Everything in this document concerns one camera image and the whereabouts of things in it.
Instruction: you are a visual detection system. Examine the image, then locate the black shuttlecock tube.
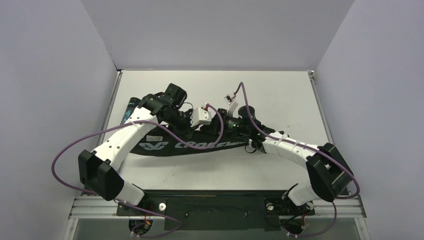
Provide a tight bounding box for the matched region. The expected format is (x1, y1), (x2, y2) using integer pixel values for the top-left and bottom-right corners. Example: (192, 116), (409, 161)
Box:
(120, 97), (141, 125)

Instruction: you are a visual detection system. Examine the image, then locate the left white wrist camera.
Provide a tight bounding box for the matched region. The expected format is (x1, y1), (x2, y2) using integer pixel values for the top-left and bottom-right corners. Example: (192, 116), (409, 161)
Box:
(190, 106), (212, 128)

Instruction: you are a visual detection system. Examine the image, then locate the aluminium frame rail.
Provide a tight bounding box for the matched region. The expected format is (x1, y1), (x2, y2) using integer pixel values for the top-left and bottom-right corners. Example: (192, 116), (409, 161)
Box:
(68, 196), (367, 220)

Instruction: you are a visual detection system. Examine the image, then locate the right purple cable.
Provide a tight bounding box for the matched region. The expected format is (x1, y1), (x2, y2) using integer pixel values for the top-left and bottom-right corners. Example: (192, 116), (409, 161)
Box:
(231, 81), (361, 238)

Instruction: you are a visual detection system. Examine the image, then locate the black Crossway racket bag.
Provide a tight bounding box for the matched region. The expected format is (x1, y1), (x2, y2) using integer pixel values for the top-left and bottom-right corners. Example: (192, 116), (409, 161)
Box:
(130, 127), (249, 157)

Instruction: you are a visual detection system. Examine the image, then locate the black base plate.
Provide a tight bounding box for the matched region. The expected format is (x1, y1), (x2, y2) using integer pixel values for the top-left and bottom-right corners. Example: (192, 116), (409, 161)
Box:
(116, 190), (315, 231)

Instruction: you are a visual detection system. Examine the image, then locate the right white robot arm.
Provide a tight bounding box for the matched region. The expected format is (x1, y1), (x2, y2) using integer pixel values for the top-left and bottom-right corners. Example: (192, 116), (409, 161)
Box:
(203, 106), (354, 215)

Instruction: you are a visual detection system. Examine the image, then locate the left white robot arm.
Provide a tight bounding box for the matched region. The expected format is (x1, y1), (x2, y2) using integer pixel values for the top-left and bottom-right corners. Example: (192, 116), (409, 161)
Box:
(78, 83), (211, 215)

